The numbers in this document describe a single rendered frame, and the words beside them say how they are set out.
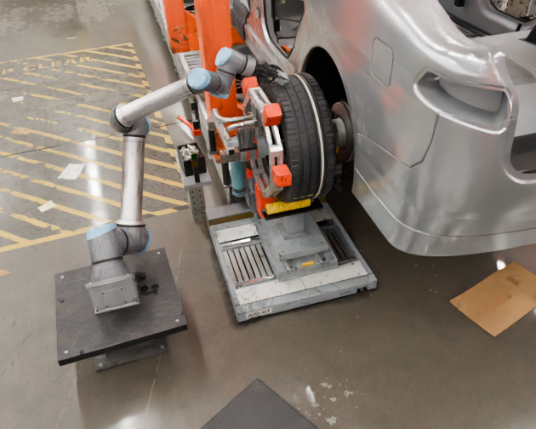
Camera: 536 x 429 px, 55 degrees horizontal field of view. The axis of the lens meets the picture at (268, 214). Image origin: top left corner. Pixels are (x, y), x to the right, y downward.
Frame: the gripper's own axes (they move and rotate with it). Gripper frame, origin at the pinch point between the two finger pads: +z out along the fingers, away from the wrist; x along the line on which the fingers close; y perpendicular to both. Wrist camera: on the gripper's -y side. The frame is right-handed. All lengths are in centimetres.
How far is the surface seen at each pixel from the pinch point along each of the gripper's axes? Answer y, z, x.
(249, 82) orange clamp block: -21.9, -6.8, -15.0
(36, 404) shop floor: 65, -75, -173
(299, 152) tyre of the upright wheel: 30.8, 7.3, -21.4
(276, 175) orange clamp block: 35.0, -0.2, -34.1
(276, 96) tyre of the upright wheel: 8.7, -5.0, -6.9
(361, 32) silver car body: 36, 1, 39
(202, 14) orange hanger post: -43, -37, 3
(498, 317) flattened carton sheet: 87, 138, -56
